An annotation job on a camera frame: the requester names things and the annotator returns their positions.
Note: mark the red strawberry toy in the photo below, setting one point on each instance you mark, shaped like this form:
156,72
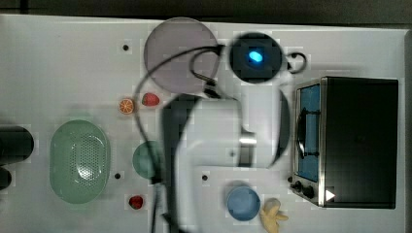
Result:
150,99

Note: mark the black toaster oven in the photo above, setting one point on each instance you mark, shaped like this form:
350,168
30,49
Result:
345,142

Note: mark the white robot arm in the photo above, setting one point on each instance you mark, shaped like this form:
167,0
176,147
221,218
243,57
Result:
242,123

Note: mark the orange slice toy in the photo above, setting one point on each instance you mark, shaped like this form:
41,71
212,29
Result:
126,106

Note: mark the large black cylinder container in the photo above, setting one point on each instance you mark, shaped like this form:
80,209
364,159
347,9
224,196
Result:
16,144

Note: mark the small black cylinder container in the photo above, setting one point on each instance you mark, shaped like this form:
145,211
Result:
5,178

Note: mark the yellow plush toy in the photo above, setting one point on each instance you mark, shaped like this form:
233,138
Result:
270,215

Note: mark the blue bowl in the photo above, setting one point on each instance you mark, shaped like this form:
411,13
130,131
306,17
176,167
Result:
242,203

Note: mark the grey round plate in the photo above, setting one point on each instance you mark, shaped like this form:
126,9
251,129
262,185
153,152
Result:
172,45

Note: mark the small red fruit toy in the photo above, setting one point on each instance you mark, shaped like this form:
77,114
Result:
136,202

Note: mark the green oval strainer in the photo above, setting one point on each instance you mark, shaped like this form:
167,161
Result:
80,159

